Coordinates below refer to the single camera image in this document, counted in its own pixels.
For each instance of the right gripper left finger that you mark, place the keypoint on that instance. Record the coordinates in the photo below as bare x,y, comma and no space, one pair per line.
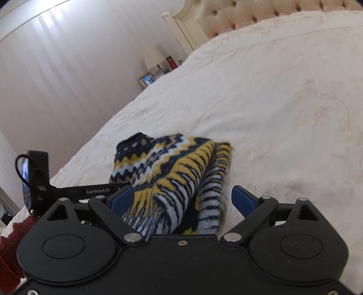
109,212

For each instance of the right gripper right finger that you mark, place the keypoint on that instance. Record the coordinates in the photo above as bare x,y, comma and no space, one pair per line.
256,211

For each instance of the navy yellow patterned knit sweater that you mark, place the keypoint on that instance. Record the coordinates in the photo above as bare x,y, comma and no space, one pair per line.
177,182

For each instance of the red clothed operator body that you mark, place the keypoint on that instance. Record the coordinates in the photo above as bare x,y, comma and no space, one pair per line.
11,272

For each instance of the cream bedspread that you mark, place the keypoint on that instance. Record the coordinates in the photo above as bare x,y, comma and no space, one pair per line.
286,93

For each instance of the gold framed photo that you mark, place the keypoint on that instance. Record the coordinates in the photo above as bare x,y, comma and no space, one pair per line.
147,79

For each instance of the cream table lamp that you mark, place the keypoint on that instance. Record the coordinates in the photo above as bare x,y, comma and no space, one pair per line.
154,60

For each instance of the tufted cream headboard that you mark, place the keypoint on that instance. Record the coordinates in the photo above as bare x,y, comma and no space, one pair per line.
199,21

